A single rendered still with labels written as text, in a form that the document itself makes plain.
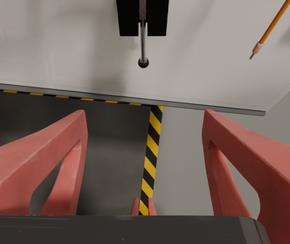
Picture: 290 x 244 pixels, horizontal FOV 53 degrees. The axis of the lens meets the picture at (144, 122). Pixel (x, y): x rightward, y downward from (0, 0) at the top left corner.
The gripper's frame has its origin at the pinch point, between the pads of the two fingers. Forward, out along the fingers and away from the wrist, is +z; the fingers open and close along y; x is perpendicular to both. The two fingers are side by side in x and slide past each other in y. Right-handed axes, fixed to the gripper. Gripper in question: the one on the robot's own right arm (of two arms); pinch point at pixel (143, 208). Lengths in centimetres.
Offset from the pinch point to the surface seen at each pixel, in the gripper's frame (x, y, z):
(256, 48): -10.4, -10.1, 10.2
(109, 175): 100, 16, 59
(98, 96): 10.4, 7.7, 24.6
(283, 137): 98, -74, 79
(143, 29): -10.8, -0.1, 12.6
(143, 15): -12.7, -0.1, 11.7
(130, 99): 11.4, 2.1, 24.8
